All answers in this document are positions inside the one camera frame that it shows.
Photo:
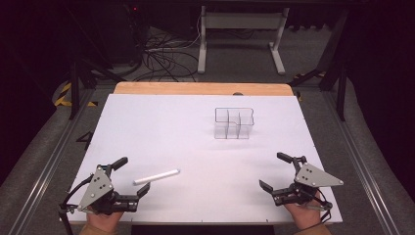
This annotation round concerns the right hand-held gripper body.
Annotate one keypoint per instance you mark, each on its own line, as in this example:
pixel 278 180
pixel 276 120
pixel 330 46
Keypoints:
pixel 313 178

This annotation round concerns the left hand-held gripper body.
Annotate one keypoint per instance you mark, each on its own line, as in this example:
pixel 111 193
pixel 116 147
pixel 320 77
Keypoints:
pixel 98 187

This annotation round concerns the person's left hand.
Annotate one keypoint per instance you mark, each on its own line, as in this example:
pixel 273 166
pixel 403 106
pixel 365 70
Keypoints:
pixel 103 221

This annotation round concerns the person's right hand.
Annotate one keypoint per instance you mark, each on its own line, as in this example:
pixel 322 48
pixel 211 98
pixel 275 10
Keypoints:
pixel 303 216

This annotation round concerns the white pen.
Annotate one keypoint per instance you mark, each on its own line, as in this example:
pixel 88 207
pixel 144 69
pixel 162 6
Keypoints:
pixel 156 176

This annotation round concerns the clear acrylic organizer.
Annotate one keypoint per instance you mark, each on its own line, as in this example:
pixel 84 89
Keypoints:
pixel 234 123

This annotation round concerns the yellow black hazard tape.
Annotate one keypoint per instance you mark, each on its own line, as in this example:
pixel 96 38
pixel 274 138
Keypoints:
pixel 63 96

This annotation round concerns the black metal stand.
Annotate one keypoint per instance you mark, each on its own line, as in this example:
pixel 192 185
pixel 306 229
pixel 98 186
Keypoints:
pixel 78 84
pixel 336 71

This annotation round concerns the wooden table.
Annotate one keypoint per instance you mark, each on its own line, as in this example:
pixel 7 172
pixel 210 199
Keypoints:
pixel 202 88

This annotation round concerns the aluminium floor rail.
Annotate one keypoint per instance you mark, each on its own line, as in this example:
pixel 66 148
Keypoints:
pixel 49 163
pixel 362 163

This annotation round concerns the white metal desk frame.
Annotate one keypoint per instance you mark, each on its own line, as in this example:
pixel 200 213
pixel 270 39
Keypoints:
pixel 241 23

